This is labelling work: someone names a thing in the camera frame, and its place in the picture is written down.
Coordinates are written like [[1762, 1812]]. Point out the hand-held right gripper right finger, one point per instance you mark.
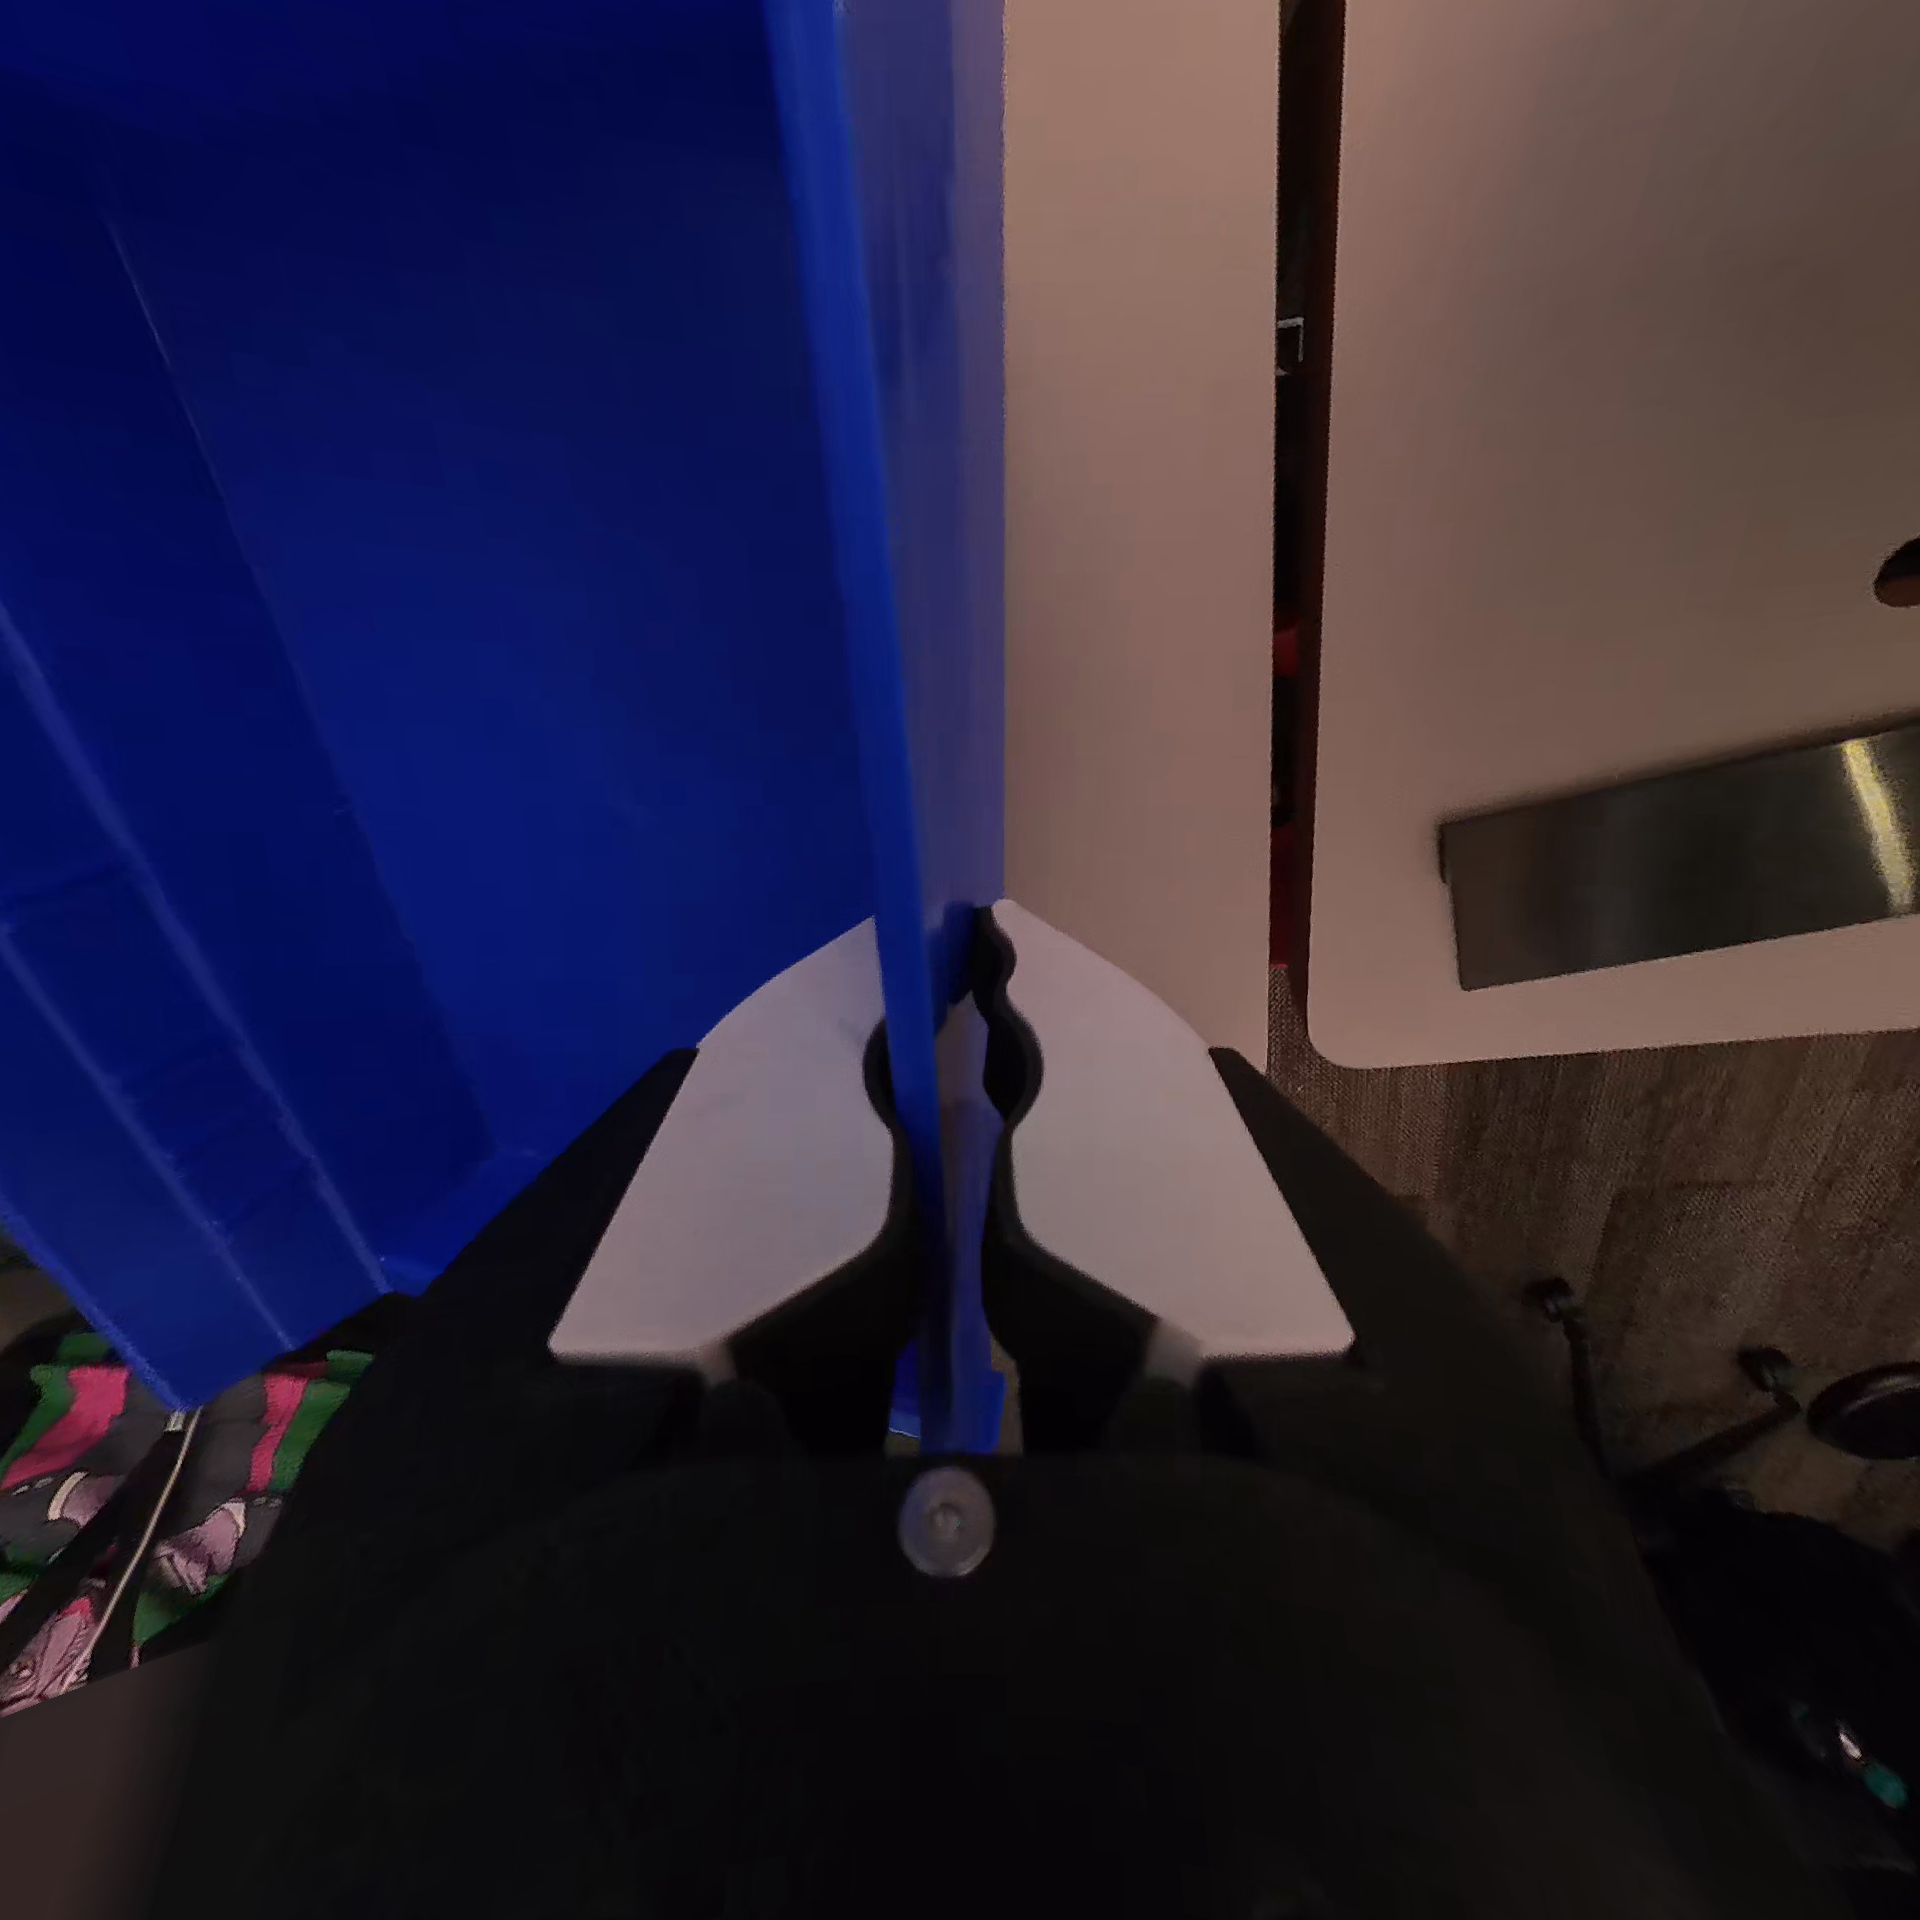
[[1155, 1186]]

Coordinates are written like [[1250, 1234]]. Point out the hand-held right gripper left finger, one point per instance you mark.
[[750, 1186]]

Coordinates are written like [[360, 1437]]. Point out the blue plastic bin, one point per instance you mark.
[[451, 599]]

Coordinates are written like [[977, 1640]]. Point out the pink green printed cloth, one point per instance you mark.
[[89, 1426]]

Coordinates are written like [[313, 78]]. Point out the black office chair base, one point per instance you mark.
[[1869, 1411]]

